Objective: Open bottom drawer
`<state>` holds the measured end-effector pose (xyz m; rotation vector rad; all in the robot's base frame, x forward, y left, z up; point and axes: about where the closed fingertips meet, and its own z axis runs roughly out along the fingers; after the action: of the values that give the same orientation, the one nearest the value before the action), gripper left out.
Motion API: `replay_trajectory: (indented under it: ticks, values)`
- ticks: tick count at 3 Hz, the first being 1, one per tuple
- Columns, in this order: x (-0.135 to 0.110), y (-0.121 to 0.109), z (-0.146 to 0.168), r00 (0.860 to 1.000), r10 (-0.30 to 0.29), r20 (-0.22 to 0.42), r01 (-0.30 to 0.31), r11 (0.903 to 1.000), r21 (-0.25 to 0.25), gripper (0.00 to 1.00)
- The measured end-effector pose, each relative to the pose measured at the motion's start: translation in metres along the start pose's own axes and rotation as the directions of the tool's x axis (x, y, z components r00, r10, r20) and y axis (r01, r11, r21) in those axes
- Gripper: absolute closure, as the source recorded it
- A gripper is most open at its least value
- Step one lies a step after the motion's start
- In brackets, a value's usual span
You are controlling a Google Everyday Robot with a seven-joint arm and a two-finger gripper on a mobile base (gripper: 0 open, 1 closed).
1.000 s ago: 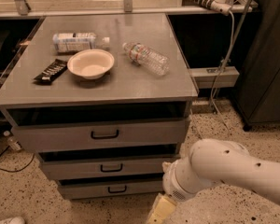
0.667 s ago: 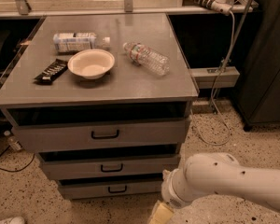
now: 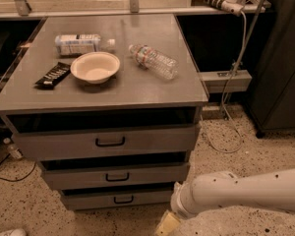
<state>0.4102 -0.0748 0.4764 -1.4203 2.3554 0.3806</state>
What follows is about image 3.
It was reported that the grey bottom drawer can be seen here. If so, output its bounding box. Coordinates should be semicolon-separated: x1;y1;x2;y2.
61;184;173;210

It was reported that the grey drawer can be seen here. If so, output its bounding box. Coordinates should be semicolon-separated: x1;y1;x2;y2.
61;184;173;210
39;162;190;190
13;125;200;161

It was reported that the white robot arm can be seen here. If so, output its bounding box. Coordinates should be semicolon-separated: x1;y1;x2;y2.
155;168;295;236

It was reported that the grey middle drawer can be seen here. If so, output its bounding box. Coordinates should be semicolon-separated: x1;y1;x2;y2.
39;162;190;190

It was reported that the grey top drawer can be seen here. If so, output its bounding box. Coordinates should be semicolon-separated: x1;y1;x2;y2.
13;125;200;161

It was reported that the grey drawer cabinet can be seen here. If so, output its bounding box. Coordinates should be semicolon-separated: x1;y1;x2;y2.
0;14;207;210

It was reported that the white shoe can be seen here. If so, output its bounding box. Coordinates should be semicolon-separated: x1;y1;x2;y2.
0;228;28;236

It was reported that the clear plastic water bottle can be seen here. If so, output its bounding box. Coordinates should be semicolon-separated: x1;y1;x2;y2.
129;44;178;81

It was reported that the dark cabinet at right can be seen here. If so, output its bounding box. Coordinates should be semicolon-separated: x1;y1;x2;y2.
245;0;295;138

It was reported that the white paper bowl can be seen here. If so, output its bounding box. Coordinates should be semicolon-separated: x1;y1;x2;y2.
70;52;120;85

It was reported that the black snack bar wrapper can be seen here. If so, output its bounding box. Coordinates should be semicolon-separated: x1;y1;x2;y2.
35;62;70;89

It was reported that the white labelled bottle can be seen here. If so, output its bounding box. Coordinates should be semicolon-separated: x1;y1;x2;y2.
54;33;116;57

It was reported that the white power strip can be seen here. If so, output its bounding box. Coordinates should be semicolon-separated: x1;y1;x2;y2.
203;0;244;17

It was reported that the white power cable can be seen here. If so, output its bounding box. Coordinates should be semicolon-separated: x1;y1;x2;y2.
200;10;250;155

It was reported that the grey metal rail box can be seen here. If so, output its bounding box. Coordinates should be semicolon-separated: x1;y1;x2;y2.
199;70;252;93

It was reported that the black floor cable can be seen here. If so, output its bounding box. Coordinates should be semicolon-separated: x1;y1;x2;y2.
0;152;37;183

